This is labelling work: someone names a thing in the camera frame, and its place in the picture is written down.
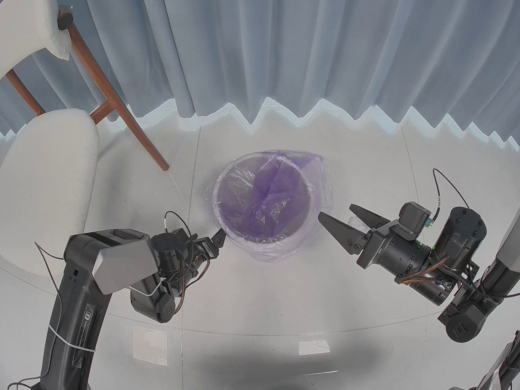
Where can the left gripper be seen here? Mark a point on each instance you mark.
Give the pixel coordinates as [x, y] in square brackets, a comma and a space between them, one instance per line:
[203, 250]

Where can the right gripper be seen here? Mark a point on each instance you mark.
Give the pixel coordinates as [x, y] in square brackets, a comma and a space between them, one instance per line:
[394, 254]

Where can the purple plastic bag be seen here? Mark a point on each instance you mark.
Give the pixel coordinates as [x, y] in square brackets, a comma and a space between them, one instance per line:
[268, 185]

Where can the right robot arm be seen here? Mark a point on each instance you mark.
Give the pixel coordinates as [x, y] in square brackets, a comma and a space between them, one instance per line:
[461, 234]

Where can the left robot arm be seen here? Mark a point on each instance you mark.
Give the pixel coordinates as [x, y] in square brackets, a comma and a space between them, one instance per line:
[81, 299]

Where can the white trash bin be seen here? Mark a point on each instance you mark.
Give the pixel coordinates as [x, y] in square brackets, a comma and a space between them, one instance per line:
[302, 234]

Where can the clear crumpled wrapper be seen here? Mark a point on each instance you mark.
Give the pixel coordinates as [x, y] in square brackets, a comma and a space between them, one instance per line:
[356, 222]

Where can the white cushioned wooden chair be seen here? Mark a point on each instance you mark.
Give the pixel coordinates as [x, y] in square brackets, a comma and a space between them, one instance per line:
[48, 157]

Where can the pale blue curtain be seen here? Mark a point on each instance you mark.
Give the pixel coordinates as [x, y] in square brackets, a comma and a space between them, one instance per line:
[284, 35]

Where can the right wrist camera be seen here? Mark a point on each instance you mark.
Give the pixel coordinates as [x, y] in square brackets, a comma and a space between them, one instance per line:
[412, 215]

